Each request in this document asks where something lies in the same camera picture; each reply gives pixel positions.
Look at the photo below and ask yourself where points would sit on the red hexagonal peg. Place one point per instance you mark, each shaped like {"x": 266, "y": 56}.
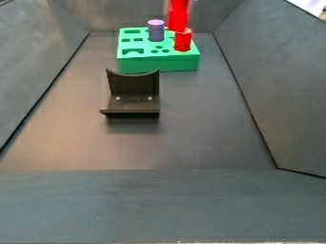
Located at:
{"x": 183, "y": 40}

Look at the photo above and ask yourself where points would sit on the purple cylinder peg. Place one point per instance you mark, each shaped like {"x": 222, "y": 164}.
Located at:
{"x": 156, "y": 30}

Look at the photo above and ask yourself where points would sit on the black curved stand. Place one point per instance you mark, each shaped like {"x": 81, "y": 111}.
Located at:
{"x": 134, "y": 93}

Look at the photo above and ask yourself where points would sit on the green shape-sorter board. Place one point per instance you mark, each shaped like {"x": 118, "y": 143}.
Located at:
{"x": 139, "y": 55}

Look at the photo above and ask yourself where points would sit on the red double-square block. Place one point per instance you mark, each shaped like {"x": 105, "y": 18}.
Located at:
{"x": 178, "y": 15}

